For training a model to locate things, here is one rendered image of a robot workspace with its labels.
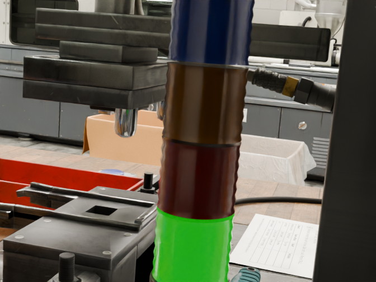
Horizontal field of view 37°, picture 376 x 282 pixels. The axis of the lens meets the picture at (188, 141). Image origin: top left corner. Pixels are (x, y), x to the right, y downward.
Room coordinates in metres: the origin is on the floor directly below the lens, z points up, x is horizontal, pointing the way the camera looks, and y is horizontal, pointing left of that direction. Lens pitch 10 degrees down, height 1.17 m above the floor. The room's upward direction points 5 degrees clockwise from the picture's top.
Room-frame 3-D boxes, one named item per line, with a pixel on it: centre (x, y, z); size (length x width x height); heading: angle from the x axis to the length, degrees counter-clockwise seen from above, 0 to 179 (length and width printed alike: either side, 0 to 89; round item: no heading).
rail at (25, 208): (0.52, 0.10, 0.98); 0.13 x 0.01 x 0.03; 76
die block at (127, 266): (0.54, 0.08, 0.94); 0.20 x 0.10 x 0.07; 166
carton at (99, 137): (3.11, 0.25, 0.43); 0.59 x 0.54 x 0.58; 162
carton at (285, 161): (2.98, -0.37, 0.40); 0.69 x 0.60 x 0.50; 162
